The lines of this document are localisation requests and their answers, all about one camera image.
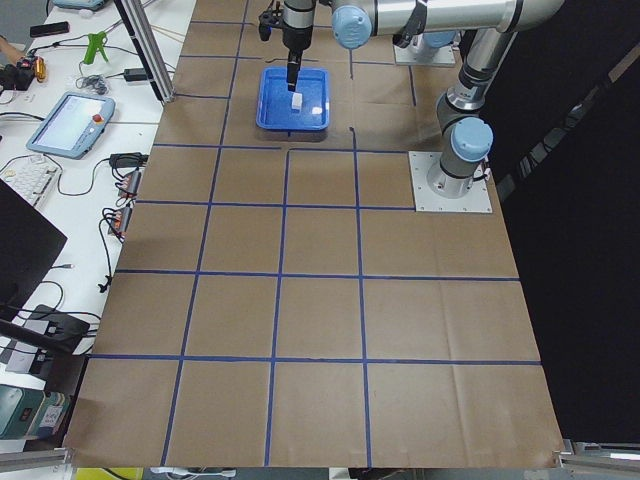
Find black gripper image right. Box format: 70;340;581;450
258;2;313;92

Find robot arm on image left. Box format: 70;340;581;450
409;30;459;56

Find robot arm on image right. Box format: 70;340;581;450
258;0;562;150

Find blue plastic tray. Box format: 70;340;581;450
256;66;330;132

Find black power adapter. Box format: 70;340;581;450
122;68;149;83

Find green hand tool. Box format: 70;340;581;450
83;31;109;65

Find orange black adapter box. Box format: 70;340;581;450
104;206;133;240
116;170;142;199

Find blue teach pendant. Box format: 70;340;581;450
26;92;116;159

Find black smartphone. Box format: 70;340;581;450
29;21;70;38

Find white keyboard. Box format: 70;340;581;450
1;162;61;209

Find black monitor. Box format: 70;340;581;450
0;182;67;321

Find black docking hub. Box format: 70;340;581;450
21;305;90;354

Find metal base plate image left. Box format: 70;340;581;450
394;46;456;68

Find metal base plate image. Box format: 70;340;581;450
394;46;456;68
408;151;493;214

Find aluminium frame column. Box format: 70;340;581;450
114;0;175;105

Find metal base plate image right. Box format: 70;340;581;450
408;151;493;214

